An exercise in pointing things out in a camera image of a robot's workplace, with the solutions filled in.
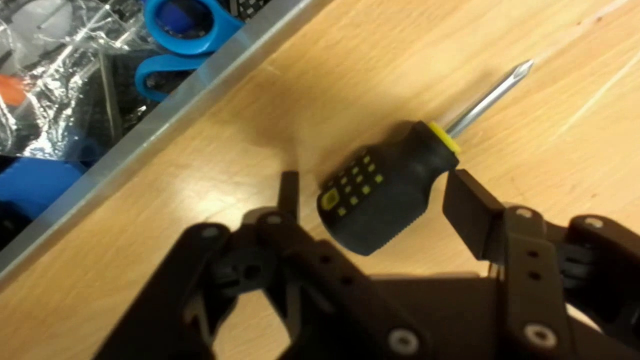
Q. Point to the steel tool cabinet wood top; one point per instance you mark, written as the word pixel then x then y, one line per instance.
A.
pixel 400 41

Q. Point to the black yellow stubby screwdriver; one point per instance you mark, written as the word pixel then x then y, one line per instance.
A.
pixel 380 187

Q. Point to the crumpled silver foil wrap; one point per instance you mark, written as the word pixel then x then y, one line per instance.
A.
pixel 67 61

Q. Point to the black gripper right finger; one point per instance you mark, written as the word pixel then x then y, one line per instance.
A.
pixel 532 267

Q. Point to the steel cabinet drawer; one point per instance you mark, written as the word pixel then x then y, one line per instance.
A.
pixel 166 122

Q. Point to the blue plastic tool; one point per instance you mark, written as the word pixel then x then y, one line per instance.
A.
pixel 33 187

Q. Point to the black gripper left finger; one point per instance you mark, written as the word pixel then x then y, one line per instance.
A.
pixel 312 267

